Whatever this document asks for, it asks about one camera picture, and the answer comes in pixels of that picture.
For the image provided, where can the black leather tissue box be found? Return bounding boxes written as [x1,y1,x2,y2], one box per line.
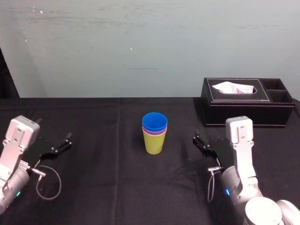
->
[200,77,295,128]

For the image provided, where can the black table cloth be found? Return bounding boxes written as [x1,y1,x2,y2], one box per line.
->
[0,97,300,225]

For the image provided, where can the dark panel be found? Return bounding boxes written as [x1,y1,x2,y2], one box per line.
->
[0,46,20,98]

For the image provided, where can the left gripper dark cable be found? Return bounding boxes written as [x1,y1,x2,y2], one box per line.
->
[31,165,62,201]

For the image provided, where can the white tissue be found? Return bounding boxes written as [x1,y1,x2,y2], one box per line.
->
[211,82,256,95]

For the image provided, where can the purple plastic cup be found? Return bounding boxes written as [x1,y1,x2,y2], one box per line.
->
[142,126,168,136]

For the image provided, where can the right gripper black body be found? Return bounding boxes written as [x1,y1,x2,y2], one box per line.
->
[205,137,235,171]

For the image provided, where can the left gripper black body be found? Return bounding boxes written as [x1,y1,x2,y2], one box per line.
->
[22,137,59,168]

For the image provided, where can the right gripper dark cable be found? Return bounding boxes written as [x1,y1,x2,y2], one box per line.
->
[207,165,223,203]

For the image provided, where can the gripper dark cable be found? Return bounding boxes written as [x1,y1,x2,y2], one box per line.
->
[207,165,223,203]
[31,165,62,201]

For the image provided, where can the yellow-green plastic cup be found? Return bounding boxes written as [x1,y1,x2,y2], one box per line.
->
[142,130,168,155]

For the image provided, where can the blue plastic cup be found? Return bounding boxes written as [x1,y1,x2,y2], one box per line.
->
[142,112,168,132]

